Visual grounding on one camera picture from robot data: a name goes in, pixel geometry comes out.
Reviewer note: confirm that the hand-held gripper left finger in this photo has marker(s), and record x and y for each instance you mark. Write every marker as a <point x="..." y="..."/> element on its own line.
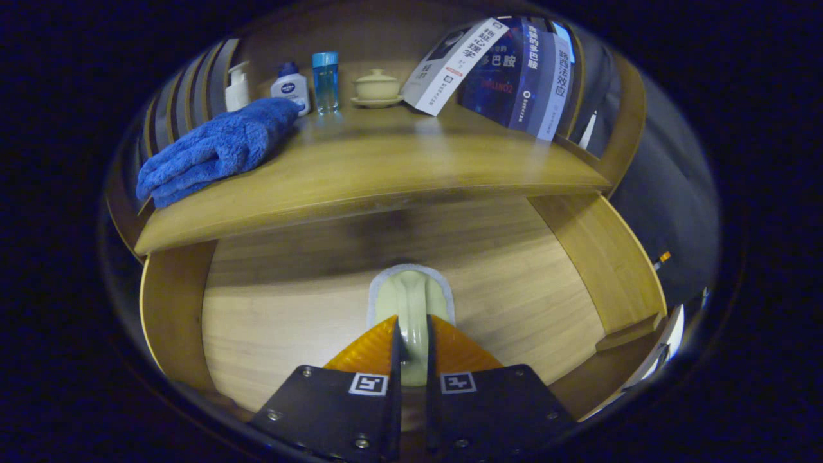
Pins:
<point x="394" y="411"/>

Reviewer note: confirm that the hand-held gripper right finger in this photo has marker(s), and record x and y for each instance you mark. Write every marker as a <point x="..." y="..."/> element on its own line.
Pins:
<point x="432" y="418"/>

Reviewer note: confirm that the wooden drawer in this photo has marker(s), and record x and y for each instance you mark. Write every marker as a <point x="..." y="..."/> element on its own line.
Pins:
<point x="289" y="321"/>

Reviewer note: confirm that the wooden countertop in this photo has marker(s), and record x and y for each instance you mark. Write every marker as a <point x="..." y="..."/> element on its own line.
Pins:
<point x="386" y="161"/>

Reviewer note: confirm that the wooden cabinet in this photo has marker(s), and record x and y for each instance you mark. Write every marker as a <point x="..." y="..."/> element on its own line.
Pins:
<point x="379" y="45"/>

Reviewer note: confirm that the blue folded towel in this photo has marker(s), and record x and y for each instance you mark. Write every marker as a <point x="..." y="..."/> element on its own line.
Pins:
<point x="212" y="148"/>

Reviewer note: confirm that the cream lidded tea cup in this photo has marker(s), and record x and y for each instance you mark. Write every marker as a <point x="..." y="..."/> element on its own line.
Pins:
<point x="376" y="87"/>

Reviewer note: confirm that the clear blue bottle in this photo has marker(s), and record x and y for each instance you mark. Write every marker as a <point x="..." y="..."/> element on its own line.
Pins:
<point x="325" y="83"/>

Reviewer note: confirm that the dark blue book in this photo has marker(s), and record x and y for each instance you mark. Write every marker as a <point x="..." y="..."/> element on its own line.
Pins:
<point x="508" y="90"/>

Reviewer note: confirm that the white bottle with blue cap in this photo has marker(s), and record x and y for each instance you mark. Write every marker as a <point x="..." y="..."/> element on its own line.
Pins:
<point x="290" y="87"/>

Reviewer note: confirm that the pale grey-blue book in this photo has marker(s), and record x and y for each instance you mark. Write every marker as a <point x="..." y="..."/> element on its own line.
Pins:
<point x="556" y="96"/>

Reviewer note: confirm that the white book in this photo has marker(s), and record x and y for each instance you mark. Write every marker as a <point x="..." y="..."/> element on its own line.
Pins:
<point x="450" y="71"/>

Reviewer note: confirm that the white pump bottle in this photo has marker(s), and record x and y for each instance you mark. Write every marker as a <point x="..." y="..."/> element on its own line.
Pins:
<point x="238" y="93"/>

